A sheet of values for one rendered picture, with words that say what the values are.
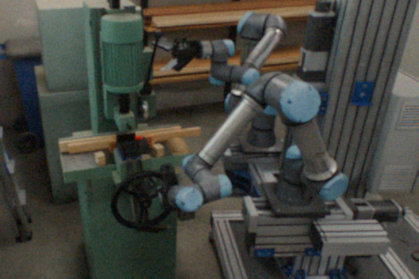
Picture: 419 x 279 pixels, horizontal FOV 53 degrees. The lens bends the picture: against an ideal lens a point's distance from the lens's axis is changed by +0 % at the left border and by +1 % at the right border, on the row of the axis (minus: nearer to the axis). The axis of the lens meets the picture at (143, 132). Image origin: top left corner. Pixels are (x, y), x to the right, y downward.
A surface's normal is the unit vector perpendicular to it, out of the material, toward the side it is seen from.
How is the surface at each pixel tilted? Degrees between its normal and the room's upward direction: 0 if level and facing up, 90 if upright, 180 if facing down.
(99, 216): 90
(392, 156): 90
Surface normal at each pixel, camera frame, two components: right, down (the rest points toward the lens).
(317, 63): 0.03, 0.45
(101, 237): 0.26, 0.44
